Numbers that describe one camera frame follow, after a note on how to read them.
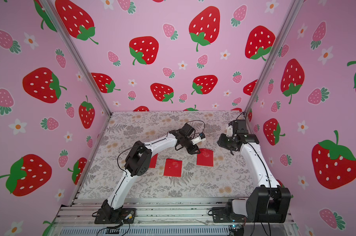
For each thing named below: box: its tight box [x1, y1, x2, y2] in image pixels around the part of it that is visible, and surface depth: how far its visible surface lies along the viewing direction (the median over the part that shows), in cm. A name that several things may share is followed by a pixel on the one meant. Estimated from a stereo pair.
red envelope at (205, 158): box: [196, 148, 214, 167], surface depth 97 cm
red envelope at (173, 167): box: [163, 158, 183, 177], surface depth 93 cm
